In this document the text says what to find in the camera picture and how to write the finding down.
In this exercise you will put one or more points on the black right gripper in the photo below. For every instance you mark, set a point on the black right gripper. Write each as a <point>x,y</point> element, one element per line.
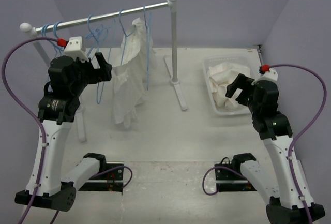
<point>242,82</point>

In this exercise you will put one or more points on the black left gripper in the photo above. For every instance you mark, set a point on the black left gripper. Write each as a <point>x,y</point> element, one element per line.
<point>106,67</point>

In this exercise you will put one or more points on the white skirt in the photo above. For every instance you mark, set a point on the white skirt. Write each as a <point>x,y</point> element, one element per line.
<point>129,80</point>
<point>219,77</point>

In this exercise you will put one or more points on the light blue hangers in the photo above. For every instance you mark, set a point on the light blue hangers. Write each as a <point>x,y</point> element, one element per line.
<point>98,34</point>

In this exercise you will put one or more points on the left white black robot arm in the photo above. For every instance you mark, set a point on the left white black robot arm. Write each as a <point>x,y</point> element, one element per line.
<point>47,188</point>

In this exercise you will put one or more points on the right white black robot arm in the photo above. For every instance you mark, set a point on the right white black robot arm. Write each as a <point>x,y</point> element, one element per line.
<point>288,200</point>

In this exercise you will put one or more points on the white hanging skirt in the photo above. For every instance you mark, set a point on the white hanging skirt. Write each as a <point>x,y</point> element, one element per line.
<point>129,80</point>

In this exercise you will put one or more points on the light blue skirt hanger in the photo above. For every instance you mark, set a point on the light blue skirt hanger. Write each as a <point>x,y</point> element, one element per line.
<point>129,46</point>

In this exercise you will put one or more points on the white perforated plastic basket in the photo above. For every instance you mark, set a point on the white perforated plastic basket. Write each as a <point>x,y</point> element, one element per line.
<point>215,60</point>

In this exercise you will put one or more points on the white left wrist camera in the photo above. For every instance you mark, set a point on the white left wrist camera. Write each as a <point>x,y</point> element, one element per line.
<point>75,49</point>

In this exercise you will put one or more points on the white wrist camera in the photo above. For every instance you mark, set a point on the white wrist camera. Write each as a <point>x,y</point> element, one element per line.
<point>266,73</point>
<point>75,49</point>

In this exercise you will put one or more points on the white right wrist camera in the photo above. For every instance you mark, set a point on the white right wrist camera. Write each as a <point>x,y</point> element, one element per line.
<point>266,73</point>

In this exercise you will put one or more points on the white right rack post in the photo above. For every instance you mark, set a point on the white right rack post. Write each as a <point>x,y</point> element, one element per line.
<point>172,62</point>

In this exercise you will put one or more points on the silver clothes rack rail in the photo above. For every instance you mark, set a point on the silver clothes rack rail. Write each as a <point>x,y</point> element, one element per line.
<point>73,23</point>

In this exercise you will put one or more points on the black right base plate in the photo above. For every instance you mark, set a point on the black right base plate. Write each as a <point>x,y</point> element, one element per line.
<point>227,181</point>

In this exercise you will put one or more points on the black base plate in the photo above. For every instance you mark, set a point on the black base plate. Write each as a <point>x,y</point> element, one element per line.
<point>227,181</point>
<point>109,182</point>

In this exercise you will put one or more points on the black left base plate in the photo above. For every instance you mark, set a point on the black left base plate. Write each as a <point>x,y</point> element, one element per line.
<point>109,182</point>

